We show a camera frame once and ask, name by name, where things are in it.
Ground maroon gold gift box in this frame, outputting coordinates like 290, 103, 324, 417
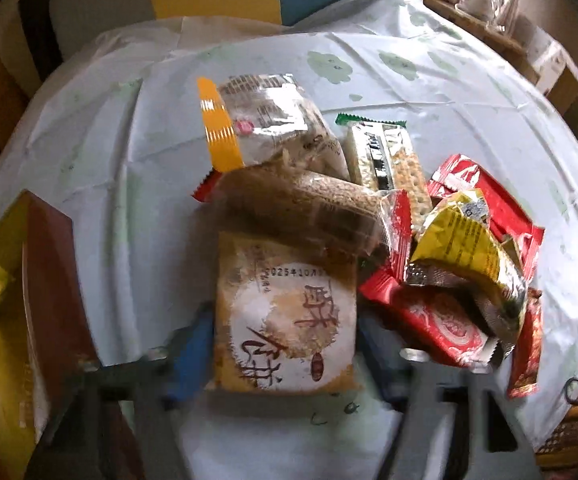
0, 189, 137, 480

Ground yellow green snack packet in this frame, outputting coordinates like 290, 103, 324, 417
405, 191, 528, 352

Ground red round-pattern snack packet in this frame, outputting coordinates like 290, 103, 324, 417
358, 266, 500, 368

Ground beige round-print pastry packet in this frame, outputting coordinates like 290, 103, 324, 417
213, 231, 361, 394

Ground green rice cracker packet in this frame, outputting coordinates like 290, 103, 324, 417
335, 112, 433, 233

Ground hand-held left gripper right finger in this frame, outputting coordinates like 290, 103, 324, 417
359, 316, 546, 480

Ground black upright cushion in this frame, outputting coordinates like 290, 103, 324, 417
18, 0, 66, 82

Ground small red snack packet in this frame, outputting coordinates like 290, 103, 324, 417
506, 287, 544, 399

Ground long red snack packet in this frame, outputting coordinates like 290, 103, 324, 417
426, 154, 546, 281

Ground brown roll packet red ends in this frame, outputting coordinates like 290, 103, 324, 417
191, 166, 414, 283

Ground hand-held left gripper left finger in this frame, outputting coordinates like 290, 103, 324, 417
24, 304, 216, 480

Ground white green-flower tablecloth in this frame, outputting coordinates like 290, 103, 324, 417
0, 0, 578, 480

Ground wooden side table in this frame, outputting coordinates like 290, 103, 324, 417
409, 0, 578, 113

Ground clear packet orange end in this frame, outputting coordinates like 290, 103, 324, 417
196, 73, 351, 182

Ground wicker chair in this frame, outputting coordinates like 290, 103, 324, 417
534, 360, 578, 472

